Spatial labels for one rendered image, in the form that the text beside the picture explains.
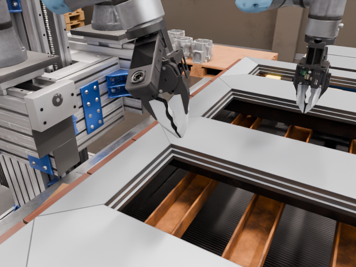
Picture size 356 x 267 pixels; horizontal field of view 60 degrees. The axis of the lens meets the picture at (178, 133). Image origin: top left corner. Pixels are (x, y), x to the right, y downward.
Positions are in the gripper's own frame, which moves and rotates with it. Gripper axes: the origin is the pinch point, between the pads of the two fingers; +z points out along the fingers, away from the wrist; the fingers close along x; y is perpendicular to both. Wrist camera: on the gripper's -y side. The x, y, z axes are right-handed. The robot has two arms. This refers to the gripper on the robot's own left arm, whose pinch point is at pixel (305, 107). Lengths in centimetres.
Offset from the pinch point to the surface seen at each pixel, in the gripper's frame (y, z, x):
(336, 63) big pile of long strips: -70, 6, 3
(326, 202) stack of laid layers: 27.9, 8.2, 10.7
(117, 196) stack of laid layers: 49, 7, -28
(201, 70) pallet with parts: -235, 82, -142
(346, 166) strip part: 15.4, 5.8, 13.2
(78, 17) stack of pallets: -319, 57, -417
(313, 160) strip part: 16.8, 5.8, 5.9
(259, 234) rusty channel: 29.6, 22.8, -1.2
